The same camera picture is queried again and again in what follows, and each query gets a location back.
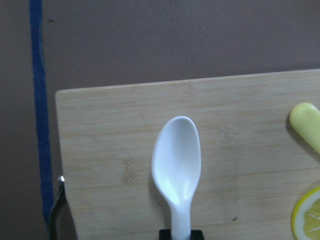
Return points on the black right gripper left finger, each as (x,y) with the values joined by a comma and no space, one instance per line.
(164,234)

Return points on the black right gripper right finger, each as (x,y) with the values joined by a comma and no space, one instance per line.
(196,235)

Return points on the white plastic spoon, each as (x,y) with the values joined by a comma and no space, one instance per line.
(176,170)

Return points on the wooden cutting board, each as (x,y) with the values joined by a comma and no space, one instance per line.
(254,166)

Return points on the lemon slice upper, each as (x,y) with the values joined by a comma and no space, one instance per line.
(305,219)

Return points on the yellow plastic knife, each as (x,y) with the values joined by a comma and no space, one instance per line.
(305,120)

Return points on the metal board handle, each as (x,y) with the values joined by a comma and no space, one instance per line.
(58,203)

